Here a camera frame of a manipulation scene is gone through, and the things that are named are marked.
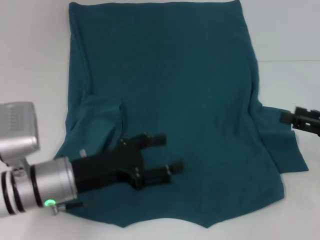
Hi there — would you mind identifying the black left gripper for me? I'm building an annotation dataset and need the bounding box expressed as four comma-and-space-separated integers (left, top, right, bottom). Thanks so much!
70, 133, 185, 194

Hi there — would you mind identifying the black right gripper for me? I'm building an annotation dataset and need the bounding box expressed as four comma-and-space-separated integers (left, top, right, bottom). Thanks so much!
279, 106, 320, 138

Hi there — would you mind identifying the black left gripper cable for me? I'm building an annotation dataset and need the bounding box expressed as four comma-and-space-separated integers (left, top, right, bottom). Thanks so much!
50, 201, 84, 216

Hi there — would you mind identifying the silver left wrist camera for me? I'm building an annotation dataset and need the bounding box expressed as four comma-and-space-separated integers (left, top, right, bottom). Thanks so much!
0, 101, 41, 161

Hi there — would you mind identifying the dark teal shirt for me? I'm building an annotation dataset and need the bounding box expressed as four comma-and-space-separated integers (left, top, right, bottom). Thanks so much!
53, 0, 309, 229

